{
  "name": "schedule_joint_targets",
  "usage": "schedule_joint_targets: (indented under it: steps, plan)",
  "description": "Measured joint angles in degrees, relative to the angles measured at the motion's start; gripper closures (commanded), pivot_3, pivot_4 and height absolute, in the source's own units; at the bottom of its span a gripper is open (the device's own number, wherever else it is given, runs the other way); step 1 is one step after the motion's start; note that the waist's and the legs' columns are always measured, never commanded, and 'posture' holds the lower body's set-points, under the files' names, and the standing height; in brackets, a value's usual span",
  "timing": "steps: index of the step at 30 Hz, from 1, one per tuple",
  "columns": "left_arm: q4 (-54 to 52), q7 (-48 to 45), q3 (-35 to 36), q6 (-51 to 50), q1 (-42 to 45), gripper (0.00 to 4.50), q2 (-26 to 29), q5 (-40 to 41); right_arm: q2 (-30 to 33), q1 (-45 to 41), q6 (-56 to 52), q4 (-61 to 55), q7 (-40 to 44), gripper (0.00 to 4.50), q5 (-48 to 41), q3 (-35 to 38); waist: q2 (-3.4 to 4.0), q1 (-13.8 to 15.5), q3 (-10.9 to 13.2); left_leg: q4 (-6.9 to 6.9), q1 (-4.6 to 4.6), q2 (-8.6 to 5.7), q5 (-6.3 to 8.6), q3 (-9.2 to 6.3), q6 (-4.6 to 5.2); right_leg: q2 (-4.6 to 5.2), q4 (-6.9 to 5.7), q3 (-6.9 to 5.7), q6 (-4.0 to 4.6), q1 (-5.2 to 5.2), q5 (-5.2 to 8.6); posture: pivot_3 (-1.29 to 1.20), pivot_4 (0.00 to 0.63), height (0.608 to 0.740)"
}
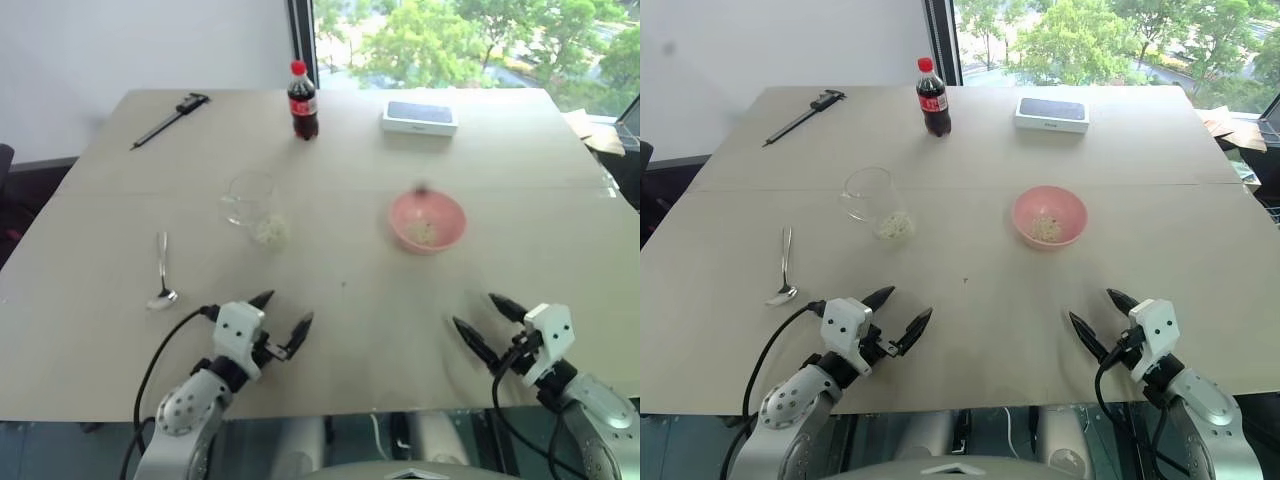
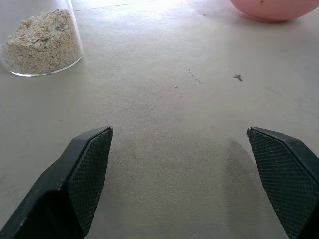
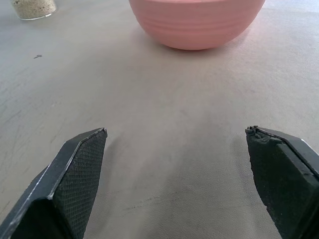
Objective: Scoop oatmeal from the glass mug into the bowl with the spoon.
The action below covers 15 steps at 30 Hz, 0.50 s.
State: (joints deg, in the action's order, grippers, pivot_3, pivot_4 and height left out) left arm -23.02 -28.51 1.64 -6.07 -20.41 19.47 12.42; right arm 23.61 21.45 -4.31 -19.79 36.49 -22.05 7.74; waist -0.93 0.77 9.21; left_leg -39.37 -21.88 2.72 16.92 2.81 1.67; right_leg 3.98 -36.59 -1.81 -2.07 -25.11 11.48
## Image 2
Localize oats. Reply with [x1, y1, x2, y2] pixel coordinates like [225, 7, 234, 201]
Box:
[0, 8, 83, 74]

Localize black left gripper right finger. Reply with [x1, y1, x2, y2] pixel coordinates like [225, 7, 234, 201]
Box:
[246, 126, 319, 239]

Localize pink bowl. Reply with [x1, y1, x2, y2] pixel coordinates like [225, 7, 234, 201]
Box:
[229, 0, 319, 23]

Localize clear glass jar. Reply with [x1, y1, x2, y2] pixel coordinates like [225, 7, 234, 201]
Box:
[0, 0, 84, 77]

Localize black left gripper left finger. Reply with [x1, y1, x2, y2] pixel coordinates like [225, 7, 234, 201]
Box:
[0, 126, 114, 239]

